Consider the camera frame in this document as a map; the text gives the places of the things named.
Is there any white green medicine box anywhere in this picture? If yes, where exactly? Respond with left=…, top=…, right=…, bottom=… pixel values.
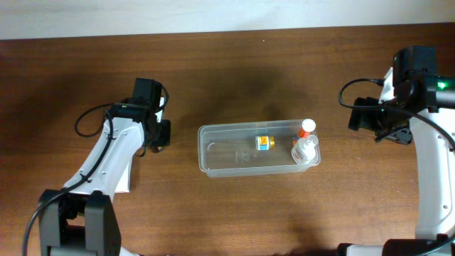
left=115, top=159, right=132, bottom=193

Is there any orange tube white cap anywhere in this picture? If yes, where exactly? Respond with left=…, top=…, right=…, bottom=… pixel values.
left=293, top=119, right=316, bottom=146

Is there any white plastic bottle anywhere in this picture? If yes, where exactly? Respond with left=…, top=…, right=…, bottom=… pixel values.
left=291, top=135, right=319, bottom=165

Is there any small gold lid jar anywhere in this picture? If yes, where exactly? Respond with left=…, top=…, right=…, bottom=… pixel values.
left=255, top=136, right=275, bottom=151

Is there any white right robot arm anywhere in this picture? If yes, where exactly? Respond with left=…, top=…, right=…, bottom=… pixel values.
left=336, top=46, right=454, bottom=256

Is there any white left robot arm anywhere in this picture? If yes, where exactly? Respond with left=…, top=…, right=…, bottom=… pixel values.
left=22, top=78, right=171, bottom=256

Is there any clear plastic container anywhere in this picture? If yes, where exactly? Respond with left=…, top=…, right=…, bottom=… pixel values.
left=198, top=119, right=321, bottom=178

